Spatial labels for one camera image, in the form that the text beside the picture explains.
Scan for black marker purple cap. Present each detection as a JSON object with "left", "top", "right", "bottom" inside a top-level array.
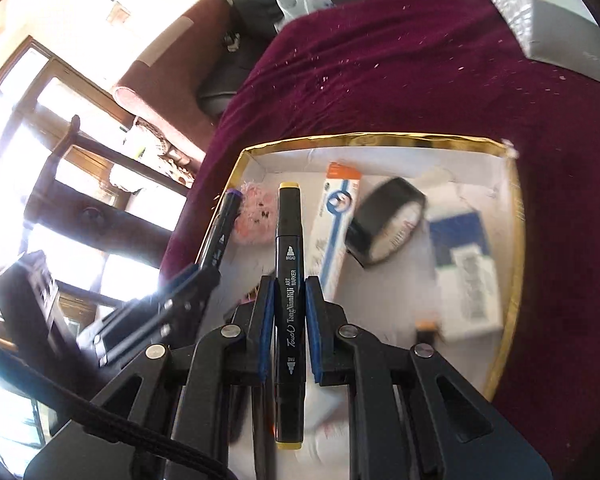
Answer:
[{"left": 197, "top": 187, "right": 244, "bottom": 273}]

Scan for black braided cable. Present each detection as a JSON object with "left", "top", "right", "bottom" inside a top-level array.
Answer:
[{"left": 0, "top": 330, "right": 241, "bottom": 480}]

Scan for black tape roll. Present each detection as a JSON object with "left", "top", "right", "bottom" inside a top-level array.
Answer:
[{"left": 344, "top": 177, "right": 427, "bottom": 267}]

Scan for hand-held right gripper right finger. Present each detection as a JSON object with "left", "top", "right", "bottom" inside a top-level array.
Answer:
[{"left": 304, "top": 276, "right": 496, "bottom": 480}]

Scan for black marker yellow caps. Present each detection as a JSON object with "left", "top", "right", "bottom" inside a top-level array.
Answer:
[{"left": 271, "top": 181, "right": 308, "bottom": 451}]

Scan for small wall sign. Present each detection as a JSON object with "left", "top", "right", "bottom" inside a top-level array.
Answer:
[{"left": 106, "top": 2, "right": 132, "bottom": 27}]

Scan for open grey cardboard box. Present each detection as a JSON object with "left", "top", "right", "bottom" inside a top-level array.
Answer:
[{"left": 480, "top": 0, "right": 600, "bottom": 86}]

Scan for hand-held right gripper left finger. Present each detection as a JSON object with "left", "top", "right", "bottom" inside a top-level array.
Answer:
[{"left": 87, "top": 275, "right": 277, "bottom": 480}]

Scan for maroon armchair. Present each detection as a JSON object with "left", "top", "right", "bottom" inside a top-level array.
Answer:
[{"left": 111, "top": 0, "right": 233, "bottom": 171}]

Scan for white glue carton orange top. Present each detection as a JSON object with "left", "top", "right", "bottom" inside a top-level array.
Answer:
[{"left": 319, "top": 161, "right": 363, "bottom": 297}]

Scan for cream lace cloth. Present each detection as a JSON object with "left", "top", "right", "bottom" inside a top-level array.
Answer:
[{"left": 111, "top": 120, "right": 193, "bottom": 188}]

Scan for white plastic bag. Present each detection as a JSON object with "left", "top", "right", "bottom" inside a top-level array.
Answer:
[{"left": 272, "top": 0, "right": 333, "bottom": 31}]

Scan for blue white box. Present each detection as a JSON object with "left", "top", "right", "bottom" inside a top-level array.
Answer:
[{"left": 427, "top": 211, "right": 504, "bottom": 343}]

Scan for pink fluffy ball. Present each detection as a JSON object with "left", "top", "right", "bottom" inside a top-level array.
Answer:
[{"left": 232, "top": 182, "right": 281, "bottom": 246}]

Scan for gold-edged box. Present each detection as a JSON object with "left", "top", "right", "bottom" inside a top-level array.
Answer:
[{"left": 197, "top": 132, "right": 526, "bottom": 480}]

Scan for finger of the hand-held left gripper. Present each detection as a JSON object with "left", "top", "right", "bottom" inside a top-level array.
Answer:
[
  {"left": 92, "top": 271, "right": 223, "bottom": 367},
  {"left": 75, "top": 263, "right": 204, "bottom": 347}
]

